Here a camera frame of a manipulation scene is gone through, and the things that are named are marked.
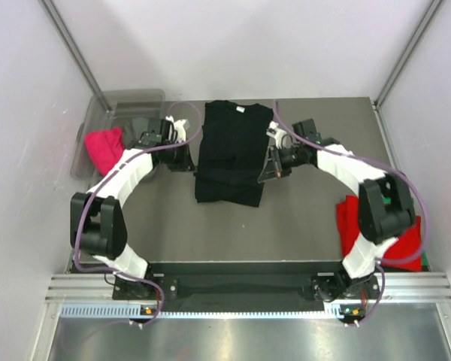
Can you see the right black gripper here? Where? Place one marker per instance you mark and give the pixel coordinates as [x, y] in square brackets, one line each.
[274, 168]

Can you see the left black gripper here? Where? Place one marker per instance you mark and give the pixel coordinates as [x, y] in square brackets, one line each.
[186, 162]

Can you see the black t shirt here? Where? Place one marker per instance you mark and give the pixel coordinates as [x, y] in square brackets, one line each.
[232, 153]

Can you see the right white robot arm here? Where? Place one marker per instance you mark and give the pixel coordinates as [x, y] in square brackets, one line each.
[385, 206]

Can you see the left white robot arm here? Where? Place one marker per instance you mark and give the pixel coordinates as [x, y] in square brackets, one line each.
[97, 223]

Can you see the grey t shirt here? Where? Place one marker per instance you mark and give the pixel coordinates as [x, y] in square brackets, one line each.
[133, 131]

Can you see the grey plastic bin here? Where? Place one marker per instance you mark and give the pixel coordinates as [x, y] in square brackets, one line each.
[125, 105]

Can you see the pink t shirt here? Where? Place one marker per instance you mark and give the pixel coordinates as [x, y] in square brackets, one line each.
[105, 148]

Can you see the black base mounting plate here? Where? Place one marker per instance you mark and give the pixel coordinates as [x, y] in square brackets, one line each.
[311, 280]

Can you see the red folded t shirt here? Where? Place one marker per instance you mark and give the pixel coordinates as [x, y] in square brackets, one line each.
[348, 228]

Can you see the green folded t shirt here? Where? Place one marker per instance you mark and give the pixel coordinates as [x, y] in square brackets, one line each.
[424, 259]

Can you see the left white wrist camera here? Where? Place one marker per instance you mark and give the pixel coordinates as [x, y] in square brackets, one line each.
[178, 129]

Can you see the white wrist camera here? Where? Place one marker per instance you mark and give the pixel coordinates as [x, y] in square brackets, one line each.
[277, 134]
[178, 129]

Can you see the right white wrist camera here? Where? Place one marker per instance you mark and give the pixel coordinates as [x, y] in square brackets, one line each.
[277, 134]

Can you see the left aluminium frame post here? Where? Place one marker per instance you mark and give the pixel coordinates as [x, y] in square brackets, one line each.
[74, 51]

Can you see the aluminium frame post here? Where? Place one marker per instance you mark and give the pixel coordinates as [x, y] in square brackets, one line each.
[410, 47]
[74, 51]

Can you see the grey slotted cable duct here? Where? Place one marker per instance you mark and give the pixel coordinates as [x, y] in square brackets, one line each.
[143, 312]

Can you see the right aluminium frame post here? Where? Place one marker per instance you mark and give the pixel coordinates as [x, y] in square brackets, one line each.
[410, 47]

